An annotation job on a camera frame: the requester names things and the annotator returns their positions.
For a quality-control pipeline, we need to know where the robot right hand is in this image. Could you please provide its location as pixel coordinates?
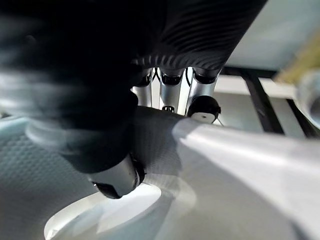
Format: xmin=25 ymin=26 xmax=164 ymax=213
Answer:
xmin=0 ymin=0 xmax=269 ymax=200

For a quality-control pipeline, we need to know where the cream foam slipper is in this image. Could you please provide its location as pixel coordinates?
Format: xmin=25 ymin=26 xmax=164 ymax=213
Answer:
xmin=0 ymin=105 xmax=320 ymax=240

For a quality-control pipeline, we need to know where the black metal rack frame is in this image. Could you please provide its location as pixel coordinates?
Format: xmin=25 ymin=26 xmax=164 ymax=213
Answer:
xmin=221 ymin=65 xmax=317 ymax=139

